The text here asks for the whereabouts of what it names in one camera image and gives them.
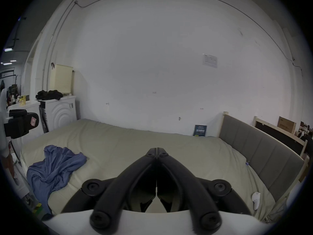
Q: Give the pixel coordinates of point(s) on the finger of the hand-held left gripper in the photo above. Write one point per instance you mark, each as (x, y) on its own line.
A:
(19, 126)

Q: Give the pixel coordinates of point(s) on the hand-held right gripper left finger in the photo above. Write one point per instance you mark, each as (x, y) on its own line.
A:
(107, 204)

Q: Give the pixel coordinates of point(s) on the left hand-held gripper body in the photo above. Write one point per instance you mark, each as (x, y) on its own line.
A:
(2, 131)

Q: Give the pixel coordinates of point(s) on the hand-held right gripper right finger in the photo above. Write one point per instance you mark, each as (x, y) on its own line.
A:
(203, 204)

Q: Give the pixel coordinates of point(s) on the person's left hand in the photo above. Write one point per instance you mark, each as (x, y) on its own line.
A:
(9, 164)

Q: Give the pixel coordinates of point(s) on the white washing machine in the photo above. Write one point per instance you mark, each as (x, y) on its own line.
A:
(61, 114)

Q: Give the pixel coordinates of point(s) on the blue shirt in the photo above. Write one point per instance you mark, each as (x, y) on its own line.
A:
(53, 165)

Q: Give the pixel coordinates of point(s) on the white hand controller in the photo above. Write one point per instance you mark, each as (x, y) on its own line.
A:
(255, 199)

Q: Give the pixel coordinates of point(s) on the cream upright board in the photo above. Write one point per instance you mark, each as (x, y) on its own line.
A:
(61, 79)

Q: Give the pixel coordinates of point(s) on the bed with beige sheet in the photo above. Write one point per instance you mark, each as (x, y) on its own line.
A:
(146, 141)

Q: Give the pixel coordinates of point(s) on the grey padded headboard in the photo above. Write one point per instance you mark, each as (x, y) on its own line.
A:
(256, 150)

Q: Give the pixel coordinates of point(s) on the brown carton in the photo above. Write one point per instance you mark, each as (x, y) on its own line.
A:
(286, 125)

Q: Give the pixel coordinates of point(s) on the white paper notice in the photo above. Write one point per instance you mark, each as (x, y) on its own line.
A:
(209, 60)

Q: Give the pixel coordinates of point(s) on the wooden frame with black panel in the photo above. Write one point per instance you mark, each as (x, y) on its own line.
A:
(281, 137)

